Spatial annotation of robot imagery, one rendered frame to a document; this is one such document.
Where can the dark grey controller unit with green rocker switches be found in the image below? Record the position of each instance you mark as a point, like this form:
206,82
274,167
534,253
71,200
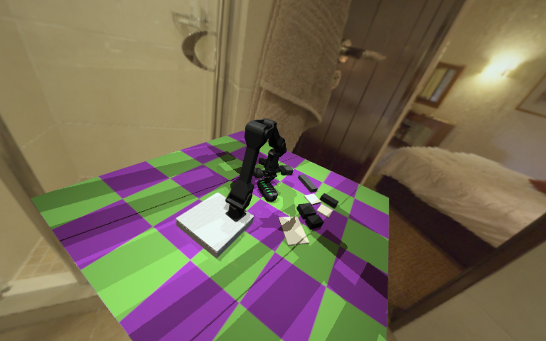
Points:
267,190

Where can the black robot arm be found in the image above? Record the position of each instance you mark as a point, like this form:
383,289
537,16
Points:
256,134

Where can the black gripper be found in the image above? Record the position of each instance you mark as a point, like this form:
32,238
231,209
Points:
270,171

